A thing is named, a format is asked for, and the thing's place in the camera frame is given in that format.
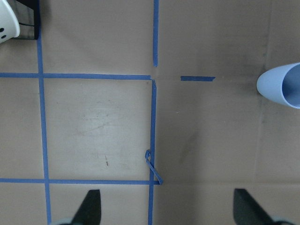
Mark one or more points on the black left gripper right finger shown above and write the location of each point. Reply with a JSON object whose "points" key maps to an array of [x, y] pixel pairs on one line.
{"points": [[246, 210]]}

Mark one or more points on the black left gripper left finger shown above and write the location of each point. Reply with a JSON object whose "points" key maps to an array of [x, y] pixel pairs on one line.
{"points": [[89, 212]]}

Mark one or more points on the light blue plastic cup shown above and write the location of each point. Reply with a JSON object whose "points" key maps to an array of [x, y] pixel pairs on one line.
{"points": [[281, 85]]}

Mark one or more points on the white smiley mug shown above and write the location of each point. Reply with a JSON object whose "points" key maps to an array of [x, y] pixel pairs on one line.
{"points": [[9, 25]]}

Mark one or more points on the black wire mug rack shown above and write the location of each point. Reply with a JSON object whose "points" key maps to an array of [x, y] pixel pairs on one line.
{"points": [[28, 16]]}

